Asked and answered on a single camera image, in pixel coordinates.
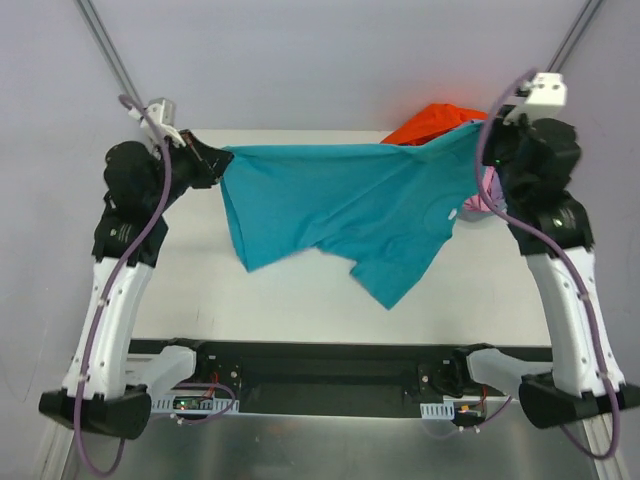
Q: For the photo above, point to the lilac t shirt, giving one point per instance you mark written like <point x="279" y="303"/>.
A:
<point x="493" y="188"/>

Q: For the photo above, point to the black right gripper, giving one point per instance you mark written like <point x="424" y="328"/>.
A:
<point x="495" y="142"/>

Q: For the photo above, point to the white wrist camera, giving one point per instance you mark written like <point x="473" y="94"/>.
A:
<point x="162" y="113"/>
<point x="544" y="96"/>

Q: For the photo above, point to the pink t shirt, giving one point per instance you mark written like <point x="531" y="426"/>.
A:
<point x="475" y="203"/>

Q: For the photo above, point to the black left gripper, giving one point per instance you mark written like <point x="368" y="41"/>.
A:
<point x="201" y="163"/>

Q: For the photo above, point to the orange t shirt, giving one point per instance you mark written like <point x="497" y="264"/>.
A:
<point x="432" y="122"/>

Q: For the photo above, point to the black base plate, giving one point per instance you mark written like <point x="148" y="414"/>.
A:
<point x="306" y="379"/>

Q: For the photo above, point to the aluminium frame post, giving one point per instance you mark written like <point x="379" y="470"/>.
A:
<point x="574" y="35"/>
<point x="107" y="48"/>

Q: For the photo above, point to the left white cable duct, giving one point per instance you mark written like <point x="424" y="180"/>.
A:
<point x="193" y="405"/>

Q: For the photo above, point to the teal t shirt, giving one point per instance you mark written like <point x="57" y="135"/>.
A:
<point x="387" y="208"/>

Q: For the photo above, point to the right white cable duct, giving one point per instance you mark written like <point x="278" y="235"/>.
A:
<point x="444" y="411"/>

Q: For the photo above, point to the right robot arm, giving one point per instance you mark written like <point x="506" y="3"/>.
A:
<point x="534" y="160"/>

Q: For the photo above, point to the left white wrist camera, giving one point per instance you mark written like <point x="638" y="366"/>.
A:
<point x="162" y="113"/>

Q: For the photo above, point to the white cable duct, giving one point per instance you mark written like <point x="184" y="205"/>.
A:
<point x="193" y="405"/>
<point x="444" y="411"/>

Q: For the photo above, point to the right aluminium frame post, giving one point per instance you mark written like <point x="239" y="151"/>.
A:
<point x="574" y="35"/>

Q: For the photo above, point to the left aluminium frame post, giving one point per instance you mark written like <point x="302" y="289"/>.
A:
<point x="107" y="48"/>

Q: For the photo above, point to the grey-blue plastic basket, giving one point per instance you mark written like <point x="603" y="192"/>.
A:
<point x="473" y="216"/>

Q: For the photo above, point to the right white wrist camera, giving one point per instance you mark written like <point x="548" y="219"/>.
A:
<point x="544" y="96"/>

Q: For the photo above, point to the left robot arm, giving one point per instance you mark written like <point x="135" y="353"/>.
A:
<point x="100" y="395"/>

